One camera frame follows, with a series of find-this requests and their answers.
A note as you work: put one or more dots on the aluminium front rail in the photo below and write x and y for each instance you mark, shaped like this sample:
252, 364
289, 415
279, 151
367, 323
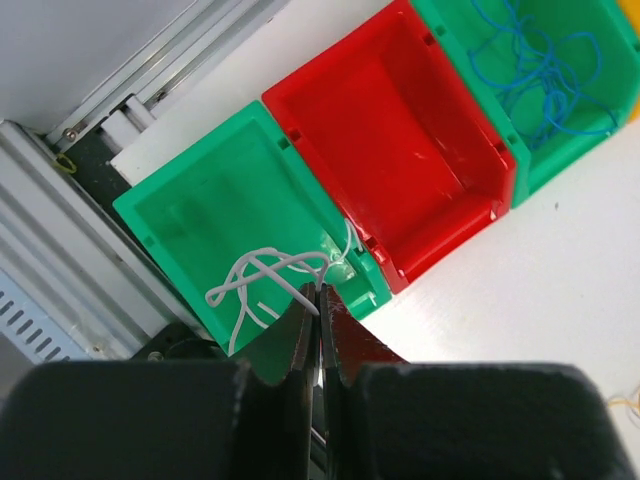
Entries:
70, 68

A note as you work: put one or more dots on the left white cable duct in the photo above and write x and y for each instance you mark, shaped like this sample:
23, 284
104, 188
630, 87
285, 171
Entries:
29, 327

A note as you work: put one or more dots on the lower green plastic bin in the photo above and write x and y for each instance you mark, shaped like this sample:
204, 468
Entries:
238, 221

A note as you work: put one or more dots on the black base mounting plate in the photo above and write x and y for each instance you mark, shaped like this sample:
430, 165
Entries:
89, 163

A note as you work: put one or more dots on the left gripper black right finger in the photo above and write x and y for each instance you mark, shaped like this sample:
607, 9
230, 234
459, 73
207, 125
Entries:
388, 418

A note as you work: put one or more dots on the green plastic bin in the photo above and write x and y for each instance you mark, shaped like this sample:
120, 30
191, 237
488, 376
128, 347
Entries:
556, 78
238, 221

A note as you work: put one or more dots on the upper green plastic bin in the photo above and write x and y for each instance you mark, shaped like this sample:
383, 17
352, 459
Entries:
556, 78

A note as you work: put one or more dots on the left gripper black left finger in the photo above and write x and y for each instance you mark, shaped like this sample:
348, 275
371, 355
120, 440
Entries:
246, 417

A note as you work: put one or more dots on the red plastic bin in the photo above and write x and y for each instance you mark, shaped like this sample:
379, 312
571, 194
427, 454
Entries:
391, 131

